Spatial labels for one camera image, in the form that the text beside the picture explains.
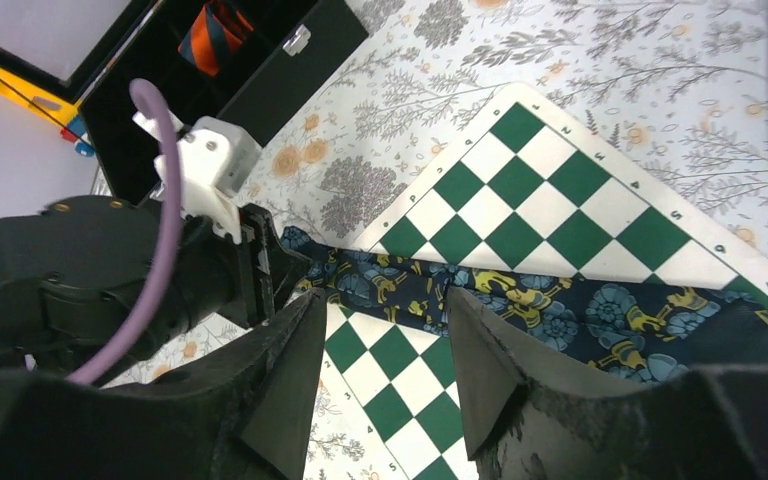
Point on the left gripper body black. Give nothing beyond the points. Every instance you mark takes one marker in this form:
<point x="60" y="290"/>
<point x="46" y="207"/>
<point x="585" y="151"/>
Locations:
<point x="263" y="271"/>

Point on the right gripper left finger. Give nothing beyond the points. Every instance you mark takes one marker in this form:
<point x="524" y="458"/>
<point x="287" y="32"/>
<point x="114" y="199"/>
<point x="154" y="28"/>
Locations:
<point x="244" y="411"/>

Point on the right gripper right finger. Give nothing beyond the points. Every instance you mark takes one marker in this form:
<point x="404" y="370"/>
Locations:
<point x="530" y="412"/>

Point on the dark blue floral tie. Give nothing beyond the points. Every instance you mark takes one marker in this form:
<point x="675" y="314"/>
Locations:
<point x="647" y="333"/>

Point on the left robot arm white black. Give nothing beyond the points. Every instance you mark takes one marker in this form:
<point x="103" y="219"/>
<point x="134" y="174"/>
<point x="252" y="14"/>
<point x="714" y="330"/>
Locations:
<point x="71" y="274"/>

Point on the black display box glass lid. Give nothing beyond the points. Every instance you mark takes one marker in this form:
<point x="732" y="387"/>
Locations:
<point x="88" y="52"/>

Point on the green white chessboard mat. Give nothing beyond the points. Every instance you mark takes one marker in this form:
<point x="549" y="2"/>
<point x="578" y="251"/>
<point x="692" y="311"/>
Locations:
<point x="527" y="190"/>

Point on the orange navy striped rolled tie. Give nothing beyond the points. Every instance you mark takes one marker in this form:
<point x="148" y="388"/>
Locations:
<point x="217" y="33"/>

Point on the floral table mat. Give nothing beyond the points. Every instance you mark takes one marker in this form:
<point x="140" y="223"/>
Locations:
<point x="679" y="87"/>

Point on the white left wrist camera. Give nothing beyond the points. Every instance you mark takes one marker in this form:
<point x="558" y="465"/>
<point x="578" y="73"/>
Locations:
<point x="215" y="159"/>

